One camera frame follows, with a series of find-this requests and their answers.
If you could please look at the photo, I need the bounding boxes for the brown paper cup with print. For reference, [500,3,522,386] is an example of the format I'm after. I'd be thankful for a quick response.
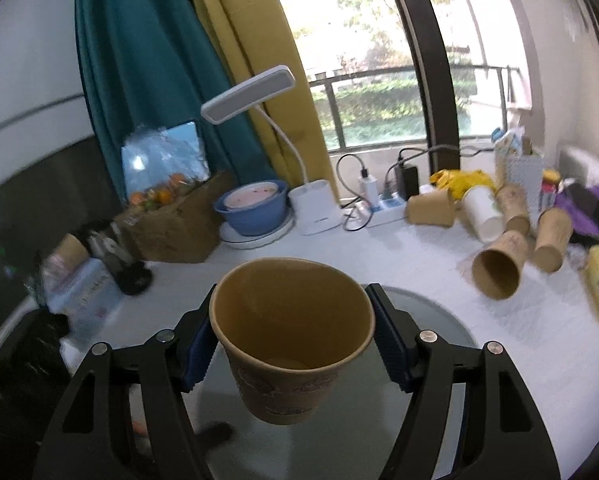
[208,257,375,426]

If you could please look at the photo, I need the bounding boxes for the white mesh basket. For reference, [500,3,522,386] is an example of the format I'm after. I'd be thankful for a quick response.
[496,152,543,212]

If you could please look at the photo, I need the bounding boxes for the brown paper cup facing camera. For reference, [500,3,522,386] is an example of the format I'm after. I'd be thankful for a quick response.
[471,231,528,300]

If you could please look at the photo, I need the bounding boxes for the purple cloth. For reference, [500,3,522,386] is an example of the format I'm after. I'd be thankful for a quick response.
[555,182,599,248]

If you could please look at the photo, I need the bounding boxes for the yellow curtain left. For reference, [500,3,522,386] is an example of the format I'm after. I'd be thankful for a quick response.
[192,0,336,188]

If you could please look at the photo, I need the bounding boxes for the light blue carton box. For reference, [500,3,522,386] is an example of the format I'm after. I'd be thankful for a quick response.
[47,258,124,349]

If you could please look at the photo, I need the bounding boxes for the plastic bag of fruit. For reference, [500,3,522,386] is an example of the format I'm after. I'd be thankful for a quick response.
[119,127,214,212]

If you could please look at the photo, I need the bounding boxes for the brown paper cup behind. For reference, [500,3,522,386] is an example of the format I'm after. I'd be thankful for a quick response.
[406,188,456,228]

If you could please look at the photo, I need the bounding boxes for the white paper cup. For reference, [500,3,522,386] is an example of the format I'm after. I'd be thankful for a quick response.
[461,185,505,243]

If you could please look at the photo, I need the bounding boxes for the white power strip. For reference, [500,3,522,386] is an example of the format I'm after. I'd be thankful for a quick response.
[349,194,407,230]

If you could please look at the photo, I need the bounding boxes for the white charger plug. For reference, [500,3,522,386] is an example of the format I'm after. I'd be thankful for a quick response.
[358,167,380,210]

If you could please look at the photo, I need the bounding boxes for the brown paper cup rear right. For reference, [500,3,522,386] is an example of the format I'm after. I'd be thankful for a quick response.
[496,183,531,235]

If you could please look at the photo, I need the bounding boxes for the brown paper cup upside down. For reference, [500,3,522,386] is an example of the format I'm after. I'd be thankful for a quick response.
[533,207,573,273]

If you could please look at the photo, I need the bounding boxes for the cardboard box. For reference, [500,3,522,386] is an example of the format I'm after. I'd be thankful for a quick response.
[114,172,236,263]

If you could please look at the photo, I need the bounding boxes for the teal curtain left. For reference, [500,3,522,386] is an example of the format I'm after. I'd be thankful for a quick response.
[75,0,277,196]

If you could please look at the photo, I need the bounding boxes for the blue bowl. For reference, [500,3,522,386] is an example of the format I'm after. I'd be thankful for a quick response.
[213,180,289,236]

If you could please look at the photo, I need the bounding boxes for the black round lid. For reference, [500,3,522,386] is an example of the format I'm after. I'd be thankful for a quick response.
[113,261,153,296]

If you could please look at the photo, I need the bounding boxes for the yellow plush toy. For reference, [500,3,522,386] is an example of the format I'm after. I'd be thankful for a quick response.
[429,169,496,200]

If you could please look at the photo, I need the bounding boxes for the white plate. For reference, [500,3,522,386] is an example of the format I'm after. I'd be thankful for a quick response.
[218,209,296,252]

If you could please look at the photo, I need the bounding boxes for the black power adapter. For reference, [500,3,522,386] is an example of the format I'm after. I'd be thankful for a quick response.
[395,162,420,202]

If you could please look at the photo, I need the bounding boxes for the black window frame post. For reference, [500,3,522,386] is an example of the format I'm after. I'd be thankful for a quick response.
[395,0,460,172]

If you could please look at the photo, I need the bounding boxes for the white desk lamp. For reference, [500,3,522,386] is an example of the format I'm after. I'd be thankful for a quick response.
[200,64,345,238]

